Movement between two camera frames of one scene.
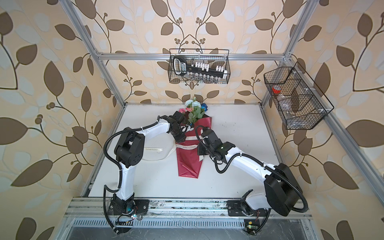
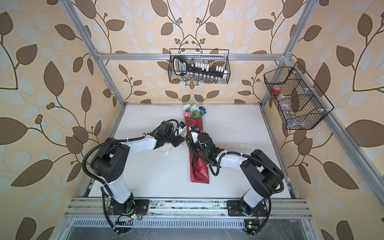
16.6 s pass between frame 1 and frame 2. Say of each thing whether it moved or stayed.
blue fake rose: moved
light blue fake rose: moved
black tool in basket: stayed
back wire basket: stayed
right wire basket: stayed
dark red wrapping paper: moved
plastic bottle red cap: stayed
